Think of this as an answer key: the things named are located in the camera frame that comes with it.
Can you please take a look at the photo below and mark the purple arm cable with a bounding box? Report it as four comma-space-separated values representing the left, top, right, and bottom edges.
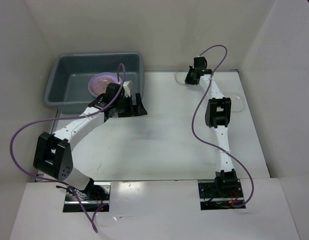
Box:
191, 44, 254, 208
9, 63, 127, 234

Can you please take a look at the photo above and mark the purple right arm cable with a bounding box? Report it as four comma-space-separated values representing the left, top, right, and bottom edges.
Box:
191, 44, 254, 208

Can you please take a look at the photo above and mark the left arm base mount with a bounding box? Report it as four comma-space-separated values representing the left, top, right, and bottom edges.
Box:
55, 181, 112, 213

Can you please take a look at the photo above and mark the clear dish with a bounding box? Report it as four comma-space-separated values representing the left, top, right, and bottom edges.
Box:
174, 71, 188, 85

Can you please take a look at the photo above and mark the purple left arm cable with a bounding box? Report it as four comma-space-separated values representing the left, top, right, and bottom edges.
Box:
9, 63, 127, 234

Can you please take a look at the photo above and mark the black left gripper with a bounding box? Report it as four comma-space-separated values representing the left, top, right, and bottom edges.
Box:
114, 93, 147, 118

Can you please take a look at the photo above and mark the clear bowl at right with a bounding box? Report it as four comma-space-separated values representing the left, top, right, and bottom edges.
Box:
224, 92, 245, 113

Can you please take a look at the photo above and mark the brown translucent square plate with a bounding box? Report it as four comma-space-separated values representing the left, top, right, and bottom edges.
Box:
90, 77, 114, 96

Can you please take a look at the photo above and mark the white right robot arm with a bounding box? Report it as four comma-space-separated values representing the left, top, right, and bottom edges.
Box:
185, 56, 238, 197

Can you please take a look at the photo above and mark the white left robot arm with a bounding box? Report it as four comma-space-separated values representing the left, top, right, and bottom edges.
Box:
33, 83, 147, 200

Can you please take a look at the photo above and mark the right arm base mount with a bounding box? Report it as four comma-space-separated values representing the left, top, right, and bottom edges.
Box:
197, 180, 244, 211

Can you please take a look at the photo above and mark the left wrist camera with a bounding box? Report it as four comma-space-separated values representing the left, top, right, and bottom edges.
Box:
123, 80, 134, 98

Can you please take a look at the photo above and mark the purple plastic plate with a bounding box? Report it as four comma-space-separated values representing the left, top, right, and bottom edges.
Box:
88, 72, 122, 98

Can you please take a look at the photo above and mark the grey plastic bin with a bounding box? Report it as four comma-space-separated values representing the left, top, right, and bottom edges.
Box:
44, 52, 145, 115

